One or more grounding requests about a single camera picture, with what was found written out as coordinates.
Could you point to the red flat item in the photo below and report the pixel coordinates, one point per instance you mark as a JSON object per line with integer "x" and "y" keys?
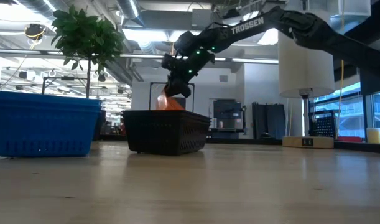
{"x": 351, "y": 139}

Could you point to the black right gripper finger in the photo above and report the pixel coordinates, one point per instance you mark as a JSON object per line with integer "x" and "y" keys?
{"x": 185, "y": 90}
{"x": 173, "y": 87}

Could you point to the black ceiling dome camera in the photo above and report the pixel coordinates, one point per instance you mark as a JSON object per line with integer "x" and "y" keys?
{"x": 35, "y": 31}

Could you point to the orange plastic basket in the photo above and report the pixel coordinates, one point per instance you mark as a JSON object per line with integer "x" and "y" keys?
{"x": 174, "y": 104}

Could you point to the black aluminium table frame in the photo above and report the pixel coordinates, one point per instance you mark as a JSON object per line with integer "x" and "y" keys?
{"x": 364, "y": 147}

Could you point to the dark curtain panel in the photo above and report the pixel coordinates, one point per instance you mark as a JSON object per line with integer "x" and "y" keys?
{"x": 269, "y": 121}

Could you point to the dark equipment cabinet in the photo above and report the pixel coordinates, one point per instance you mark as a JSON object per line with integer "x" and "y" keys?
{"x": 227, "y": 115}

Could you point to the grey ceiling box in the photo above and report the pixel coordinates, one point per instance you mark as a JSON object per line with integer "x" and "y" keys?
{"x": 202, "y": 18}

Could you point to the green plant in black pot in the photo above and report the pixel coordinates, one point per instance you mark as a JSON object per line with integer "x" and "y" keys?
{"x": 87, "y": 37}

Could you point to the white shade wooden base lamp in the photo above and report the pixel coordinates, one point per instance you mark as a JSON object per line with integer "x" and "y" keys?
{"x": 304, "y": 68}

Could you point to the black perforated panel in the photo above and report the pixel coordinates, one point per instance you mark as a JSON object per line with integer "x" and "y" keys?
{"x": 325, "y": 126}

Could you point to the pale yellow cylinder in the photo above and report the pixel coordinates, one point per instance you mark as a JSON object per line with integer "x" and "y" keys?
{"x": 373, "y": 136}

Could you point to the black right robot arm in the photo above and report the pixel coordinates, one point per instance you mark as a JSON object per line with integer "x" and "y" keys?
{"x": 332, "y": 40}

